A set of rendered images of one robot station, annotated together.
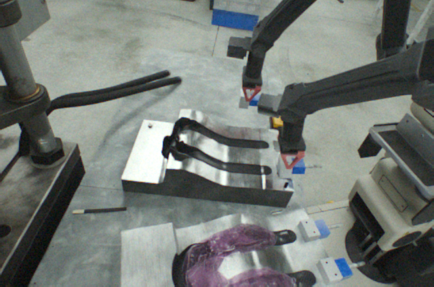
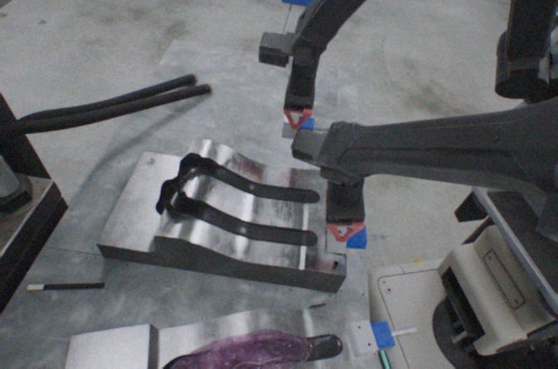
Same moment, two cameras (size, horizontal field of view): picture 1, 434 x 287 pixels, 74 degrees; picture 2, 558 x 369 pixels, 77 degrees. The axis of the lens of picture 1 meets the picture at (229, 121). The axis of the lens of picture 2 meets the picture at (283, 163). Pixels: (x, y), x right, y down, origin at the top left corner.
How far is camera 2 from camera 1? 22 cm
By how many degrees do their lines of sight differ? 8
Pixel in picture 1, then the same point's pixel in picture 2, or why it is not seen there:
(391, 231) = (495, 336)
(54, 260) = not seen: outside the picture
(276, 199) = (320, 282)
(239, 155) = (271, 212)
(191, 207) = (197, 287)
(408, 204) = (526, 301)
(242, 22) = not seen: outside the picture
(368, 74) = (453, 143)
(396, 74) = (508, 160)
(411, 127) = not seen: hidden behind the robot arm
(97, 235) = (56, 325)
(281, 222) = (323, 322)
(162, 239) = (129, 351)
